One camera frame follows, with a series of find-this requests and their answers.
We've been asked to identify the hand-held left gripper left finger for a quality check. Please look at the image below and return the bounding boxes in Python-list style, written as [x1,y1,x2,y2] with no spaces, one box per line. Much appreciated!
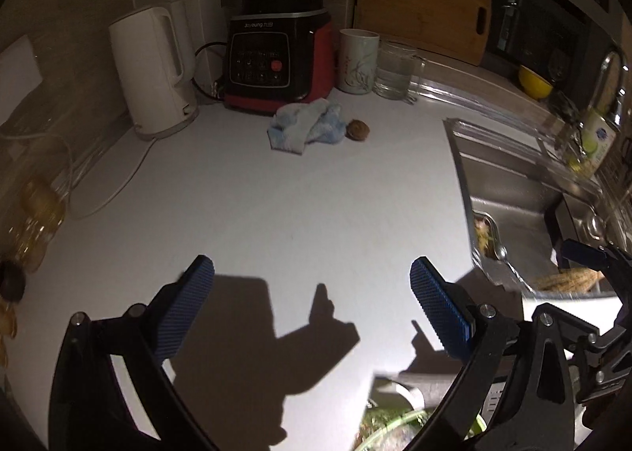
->
[47,255,218,451]

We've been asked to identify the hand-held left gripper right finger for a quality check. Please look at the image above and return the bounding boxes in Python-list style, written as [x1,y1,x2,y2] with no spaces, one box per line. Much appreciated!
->
[405,256,581,451]

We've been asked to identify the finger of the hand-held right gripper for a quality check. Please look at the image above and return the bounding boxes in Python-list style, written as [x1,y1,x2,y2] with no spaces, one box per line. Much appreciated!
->
[560,240,632,284]
[568,313,632,405]

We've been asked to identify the yellow corn cob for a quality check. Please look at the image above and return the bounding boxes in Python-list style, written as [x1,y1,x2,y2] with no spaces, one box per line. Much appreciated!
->
[536,272,604,294]

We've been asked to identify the green perforated plastic basket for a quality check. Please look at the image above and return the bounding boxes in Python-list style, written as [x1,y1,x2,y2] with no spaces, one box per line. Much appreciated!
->
[353,404,487,451]

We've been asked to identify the steel spoon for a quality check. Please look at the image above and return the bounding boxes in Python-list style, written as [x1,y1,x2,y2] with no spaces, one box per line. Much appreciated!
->
[494,244,534,291]

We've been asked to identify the food scraps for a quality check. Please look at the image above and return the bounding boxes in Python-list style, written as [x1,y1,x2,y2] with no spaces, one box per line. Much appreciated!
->
[474,219,497,259]

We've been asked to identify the stainless steel sink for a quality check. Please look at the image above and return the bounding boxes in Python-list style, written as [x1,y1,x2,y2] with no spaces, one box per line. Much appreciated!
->
[442,117,632,294]

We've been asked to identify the green dish soap bottle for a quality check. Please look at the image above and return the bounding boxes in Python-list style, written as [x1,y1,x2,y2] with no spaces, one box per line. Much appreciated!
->
[568,108,618,175]

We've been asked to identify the chrome faucet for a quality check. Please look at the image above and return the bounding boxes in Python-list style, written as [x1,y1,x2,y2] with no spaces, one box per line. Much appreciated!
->
[590,48,632,136]

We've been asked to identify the yellow bowl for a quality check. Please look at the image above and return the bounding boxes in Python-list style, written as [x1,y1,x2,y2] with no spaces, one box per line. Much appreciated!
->
[517,64,555,101]

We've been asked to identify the dark round bottle cap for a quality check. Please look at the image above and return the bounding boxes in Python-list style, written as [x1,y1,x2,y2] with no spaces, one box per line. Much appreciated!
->
[0,260,26,304]

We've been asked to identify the clear oil bottle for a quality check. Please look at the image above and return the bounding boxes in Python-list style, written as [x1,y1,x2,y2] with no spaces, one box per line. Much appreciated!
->
[0,135,70,274]

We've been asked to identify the blue white cloth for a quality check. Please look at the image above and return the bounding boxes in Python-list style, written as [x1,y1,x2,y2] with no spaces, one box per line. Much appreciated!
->
[267,100,346,155]

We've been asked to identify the white electric kettle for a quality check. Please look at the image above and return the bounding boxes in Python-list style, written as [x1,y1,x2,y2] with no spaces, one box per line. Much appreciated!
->
[109,0,201,140]

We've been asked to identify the clear glass mug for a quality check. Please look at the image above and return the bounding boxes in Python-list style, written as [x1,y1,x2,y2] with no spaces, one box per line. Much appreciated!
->
[374,40,426,102]

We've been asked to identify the white printed mug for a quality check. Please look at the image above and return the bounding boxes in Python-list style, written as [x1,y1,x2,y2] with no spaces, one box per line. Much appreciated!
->
[337,28,381,96]

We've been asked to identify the black red blender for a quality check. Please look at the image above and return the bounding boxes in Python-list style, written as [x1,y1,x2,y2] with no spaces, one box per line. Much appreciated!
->
[220,0,351,117]

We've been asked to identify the wooden cutting board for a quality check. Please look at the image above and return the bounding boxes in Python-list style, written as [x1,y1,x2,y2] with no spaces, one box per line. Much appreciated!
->
[353,0,493,67]

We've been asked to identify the white kettle cable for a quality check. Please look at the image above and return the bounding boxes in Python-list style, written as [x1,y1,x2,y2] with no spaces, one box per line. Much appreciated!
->
[66,132,154,221]

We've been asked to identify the black blender cable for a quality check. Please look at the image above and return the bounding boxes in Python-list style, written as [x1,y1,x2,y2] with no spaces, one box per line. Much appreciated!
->
[192,41,233,101]

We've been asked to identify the white wall outlet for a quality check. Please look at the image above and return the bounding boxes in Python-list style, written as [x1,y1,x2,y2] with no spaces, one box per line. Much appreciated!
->
[0,34,44,128]

